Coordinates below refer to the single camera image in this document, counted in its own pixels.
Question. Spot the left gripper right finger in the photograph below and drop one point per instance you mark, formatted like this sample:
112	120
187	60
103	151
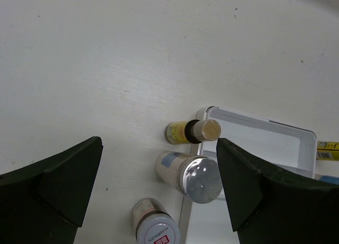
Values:
269	204

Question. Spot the white tiered plastic tray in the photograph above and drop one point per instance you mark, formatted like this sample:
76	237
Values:
291	148

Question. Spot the left yellow small bottle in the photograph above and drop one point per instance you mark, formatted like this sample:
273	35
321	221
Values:
193	131

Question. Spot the right yellow small bottle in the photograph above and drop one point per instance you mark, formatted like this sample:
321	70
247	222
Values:
328	151

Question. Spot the silver-lid shaker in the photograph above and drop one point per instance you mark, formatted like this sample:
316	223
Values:
196	177
329	179

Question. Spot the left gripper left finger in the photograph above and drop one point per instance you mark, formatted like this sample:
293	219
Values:
46	202

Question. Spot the white-lid sauce jar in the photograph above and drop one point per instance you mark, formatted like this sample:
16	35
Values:
152	223

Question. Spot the yellow small bottle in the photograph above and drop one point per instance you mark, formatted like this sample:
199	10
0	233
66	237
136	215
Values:
193	131
328	151

